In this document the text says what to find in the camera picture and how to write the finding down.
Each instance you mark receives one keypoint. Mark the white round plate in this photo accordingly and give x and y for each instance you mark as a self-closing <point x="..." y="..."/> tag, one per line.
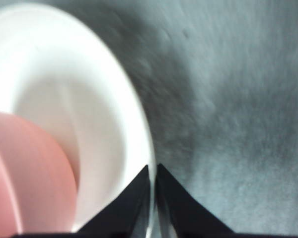
<point x="64" y="74"/>

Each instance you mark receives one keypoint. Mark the red ribbed bowl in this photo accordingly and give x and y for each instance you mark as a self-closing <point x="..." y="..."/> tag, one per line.
<point x="32" y="173"/>

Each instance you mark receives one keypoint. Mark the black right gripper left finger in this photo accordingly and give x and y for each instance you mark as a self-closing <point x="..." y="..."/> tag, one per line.
<point x="119" y="215"/>

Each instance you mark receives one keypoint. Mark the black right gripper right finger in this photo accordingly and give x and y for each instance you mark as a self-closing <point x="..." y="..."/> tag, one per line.
<point x="191" y="218"/>

